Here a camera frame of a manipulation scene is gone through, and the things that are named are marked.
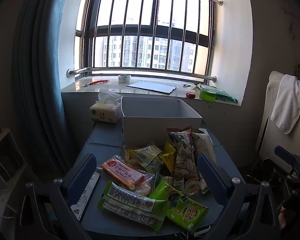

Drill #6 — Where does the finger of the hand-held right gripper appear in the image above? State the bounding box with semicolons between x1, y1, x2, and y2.
274;146;295;161

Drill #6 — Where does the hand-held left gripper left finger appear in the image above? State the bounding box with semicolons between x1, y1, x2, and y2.
15;154;100;240

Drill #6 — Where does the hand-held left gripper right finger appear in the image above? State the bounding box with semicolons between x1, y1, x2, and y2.
197;154;281;240

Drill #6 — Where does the clear jelly cup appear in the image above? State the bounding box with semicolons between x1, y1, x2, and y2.
182;179;203;196

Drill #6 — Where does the floral print snack packet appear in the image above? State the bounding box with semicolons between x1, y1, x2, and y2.
166;126;200;181

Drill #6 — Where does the orange snack packet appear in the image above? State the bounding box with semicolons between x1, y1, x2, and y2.
97;155;154;197

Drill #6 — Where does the green packet with yellow print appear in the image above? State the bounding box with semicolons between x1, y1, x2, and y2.
149;179;209;234

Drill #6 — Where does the yellow cartoon snack packet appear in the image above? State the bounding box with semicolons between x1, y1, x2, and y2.
124;147;141;166

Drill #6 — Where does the green white snack packet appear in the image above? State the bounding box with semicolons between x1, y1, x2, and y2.
97;195;166;232
104;180;171;218

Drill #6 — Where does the yellow packet with barcode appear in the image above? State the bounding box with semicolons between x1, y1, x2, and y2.
129;144;163;174

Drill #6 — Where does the white cardboard box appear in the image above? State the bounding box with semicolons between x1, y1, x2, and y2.
120;96;203;147

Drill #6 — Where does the person's right hand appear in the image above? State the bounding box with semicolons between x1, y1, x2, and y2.
278;206;290;231

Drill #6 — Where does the smartphone with cartoon case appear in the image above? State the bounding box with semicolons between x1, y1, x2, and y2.
70;172;101;222

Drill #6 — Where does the white towel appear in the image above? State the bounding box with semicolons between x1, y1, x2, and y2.
270;74;300;135

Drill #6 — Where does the tissue box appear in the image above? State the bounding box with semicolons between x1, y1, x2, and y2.
90;88;122;125

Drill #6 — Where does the white shelf unit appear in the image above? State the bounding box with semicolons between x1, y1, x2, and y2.
0;120;29;230

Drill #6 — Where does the green plastic bag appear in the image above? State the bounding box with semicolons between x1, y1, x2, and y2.
193;82;239;104

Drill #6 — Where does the green tape roll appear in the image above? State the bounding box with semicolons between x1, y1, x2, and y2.
199;88;217;102

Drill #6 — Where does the blue curtain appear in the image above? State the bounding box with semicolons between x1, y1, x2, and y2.
14;0;74;177

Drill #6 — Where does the grey flat board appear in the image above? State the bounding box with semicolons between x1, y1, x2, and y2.
126;80;178;95

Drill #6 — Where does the metal window guard railing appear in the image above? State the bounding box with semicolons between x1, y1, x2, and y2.
66;0;224;83

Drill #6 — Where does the orange bead string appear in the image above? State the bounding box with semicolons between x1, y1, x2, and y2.
84;79;110;87

